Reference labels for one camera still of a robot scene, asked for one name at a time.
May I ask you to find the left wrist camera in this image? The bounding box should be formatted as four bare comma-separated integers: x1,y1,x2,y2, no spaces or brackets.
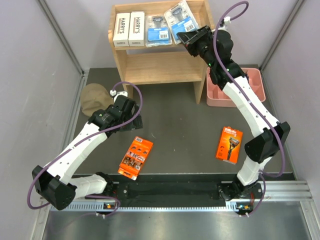
109,89,128,101

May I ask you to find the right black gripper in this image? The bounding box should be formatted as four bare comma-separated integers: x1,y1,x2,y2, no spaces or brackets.
176,26,216,69

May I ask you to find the orange razor blade cartridge box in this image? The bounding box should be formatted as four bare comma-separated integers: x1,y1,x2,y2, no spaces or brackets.
117,136,154,181

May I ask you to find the blue razor blister pack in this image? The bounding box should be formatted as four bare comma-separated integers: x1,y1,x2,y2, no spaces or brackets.
164,0,199,45
145,15,173,48

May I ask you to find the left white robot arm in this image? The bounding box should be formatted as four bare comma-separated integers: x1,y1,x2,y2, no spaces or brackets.
31,95,143,210

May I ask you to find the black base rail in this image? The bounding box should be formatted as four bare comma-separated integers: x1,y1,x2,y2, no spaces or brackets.
74,174,263,208

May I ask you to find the white Harry's box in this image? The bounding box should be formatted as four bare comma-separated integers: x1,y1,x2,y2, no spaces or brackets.
113,12,131,47
128,11,145,47

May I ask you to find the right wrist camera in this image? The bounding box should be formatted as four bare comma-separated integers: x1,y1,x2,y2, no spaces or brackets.
218,16,231,31

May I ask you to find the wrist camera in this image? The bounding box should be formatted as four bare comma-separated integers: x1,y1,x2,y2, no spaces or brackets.
218,16,231,31
109,89,128,101

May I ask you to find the beige cap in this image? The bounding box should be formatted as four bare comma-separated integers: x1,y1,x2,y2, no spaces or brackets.
80,83,114,117

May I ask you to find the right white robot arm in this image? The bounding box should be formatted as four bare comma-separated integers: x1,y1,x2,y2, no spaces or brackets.
177,26,291,201

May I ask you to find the grey slotted cable duct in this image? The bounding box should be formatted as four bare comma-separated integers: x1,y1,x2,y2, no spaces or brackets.
62,201,249,213

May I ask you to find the wooden two-tier shelf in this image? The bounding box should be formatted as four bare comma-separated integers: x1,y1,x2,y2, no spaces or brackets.
108,0,207,104

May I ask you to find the pink compartment organizer tray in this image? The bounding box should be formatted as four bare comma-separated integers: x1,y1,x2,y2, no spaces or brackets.
206,67,266,108

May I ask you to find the orange Gillette razor box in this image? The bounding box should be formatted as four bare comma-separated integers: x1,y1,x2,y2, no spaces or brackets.
215,126,243,165

